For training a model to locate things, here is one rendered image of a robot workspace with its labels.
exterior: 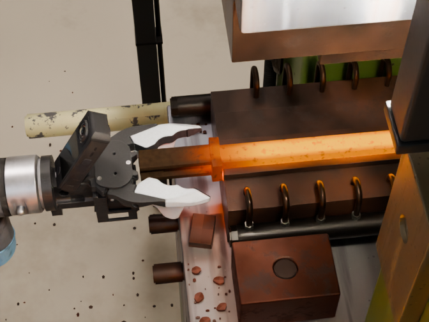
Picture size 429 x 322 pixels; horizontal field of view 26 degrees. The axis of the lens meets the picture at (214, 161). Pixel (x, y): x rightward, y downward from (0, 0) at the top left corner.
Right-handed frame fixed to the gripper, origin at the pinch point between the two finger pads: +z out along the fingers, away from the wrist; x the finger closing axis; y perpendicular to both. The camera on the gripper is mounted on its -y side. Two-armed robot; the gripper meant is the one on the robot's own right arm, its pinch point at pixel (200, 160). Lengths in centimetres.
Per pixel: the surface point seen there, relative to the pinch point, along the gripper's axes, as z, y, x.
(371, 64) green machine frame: 27.0, 6.6, -18.5
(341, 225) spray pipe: 16.8, 3.1, 9.7
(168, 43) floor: 1, 100, -110
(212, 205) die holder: 1.4, 8.5, 1.7
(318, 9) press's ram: 9.4, -39.0, 12.5
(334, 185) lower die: 16.4, 0.8, 5.2
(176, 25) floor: 4, 100, -116
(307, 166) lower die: 13.4, 0.0, 2.5
